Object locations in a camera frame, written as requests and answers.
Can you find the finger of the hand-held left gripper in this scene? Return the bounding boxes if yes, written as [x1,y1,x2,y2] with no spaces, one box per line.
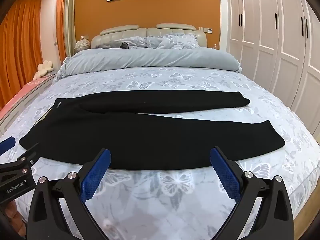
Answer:
[0,142,40,180]
[0,137,16,156]

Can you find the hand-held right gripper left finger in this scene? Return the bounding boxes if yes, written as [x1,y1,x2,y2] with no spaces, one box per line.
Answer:
[27,148,112,240]

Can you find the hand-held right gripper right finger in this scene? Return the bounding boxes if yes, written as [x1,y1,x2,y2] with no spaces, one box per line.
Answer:
[209,146,294,240]

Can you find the pink bench cushion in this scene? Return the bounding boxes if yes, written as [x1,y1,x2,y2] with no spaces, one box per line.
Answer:
[0,76,54,124]

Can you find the butterfly print bed sheet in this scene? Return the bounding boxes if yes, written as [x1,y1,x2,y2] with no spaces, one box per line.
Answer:
[0,66,320,240]

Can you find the white flower plush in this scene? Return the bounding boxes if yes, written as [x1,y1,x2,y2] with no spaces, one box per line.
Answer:
[34,60,54,80]

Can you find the orange curtain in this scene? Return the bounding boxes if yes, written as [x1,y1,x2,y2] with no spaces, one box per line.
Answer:
[0,0,43,110]
[55,0,67,67]

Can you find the white bedside ornament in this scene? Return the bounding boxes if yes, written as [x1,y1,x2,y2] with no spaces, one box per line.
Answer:
[74,36,90,53]

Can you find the grey duvet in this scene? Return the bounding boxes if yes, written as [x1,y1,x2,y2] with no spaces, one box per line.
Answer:
[56,47,243,80]

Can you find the grey floral pillow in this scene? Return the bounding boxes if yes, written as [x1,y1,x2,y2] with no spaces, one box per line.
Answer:
[95,36,150,50]
[146,35,201,50]

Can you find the white panelled wardrobe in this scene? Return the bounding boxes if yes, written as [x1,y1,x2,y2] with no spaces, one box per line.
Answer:
[218,0,320,125]

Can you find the butterfly print pillows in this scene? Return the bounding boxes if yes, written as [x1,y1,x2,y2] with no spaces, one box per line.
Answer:
[90,23,208,49]

